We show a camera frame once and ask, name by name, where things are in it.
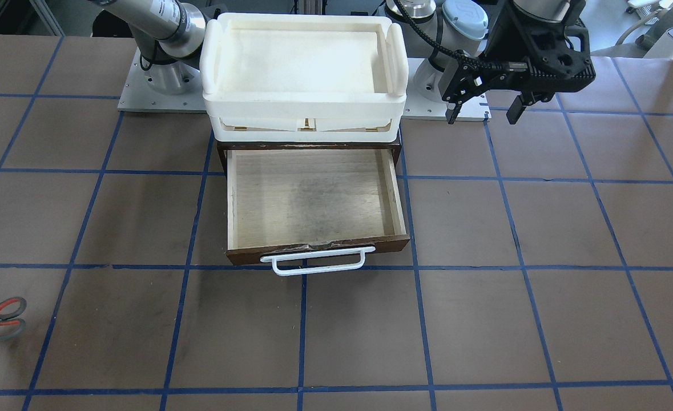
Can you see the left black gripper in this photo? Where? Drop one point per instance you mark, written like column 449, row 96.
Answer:
column 506, row 35

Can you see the light wooden drawer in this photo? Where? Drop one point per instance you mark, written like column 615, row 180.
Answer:
column 297, row 202

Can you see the orange grey scissors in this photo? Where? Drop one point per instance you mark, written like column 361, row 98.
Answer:
column 11, row 325

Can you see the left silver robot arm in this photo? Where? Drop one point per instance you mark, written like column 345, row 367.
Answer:
column 442, row 30

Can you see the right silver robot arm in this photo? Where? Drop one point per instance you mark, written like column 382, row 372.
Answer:
column 169, row 36

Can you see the white plastic tray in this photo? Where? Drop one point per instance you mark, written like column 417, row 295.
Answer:
column 304, row 78

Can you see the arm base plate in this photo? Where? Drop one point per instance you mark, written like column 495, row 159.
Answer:
column 162, row 94
column 424, row 100

